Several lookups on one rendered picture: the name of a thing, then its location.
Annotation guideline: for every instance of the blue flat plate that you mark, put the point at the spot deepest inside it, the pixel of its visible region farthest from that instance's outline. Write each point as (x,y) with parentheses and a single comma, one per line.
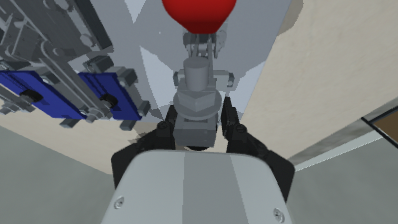
(57,101)

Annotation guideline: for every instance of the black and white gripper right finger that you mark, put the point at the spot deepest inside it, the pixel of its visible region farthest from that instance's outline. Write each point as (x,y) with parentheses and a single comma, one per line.
(241,142)

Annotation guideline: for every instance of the blue flat metal blank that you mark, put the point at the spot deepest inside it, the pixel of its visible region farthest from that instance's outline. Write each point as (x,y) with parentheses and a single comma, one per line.
(107,83)

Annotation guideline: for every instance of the grey fixture plate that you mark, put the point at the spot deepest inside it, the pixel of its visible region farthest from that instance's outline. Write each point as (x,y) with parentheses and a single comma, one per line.
(145,38)

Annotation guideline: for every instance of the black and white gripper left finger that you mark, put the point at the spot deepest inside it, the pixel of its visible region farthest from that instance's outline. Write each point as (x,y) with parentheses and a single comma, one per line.
(160,138)

